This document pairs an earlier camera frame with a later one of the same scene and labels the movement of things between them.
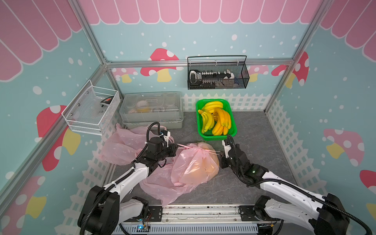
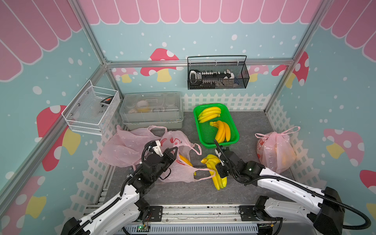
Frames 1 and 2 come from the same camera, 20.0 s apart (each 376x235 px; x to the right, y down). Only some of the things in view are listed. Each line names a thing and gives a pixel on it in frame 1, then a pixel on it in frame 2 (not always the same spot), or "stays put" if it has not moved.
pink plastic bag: x=158 y=181 → x=179 y=171
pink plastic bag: x=195 y=163 → x=275 y=151
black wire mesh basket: x=217 y=72 stays put
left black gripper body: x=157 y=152 stays put
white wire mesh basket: x=91 y=110 stays put
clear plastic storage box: x=140 y=109 stays put
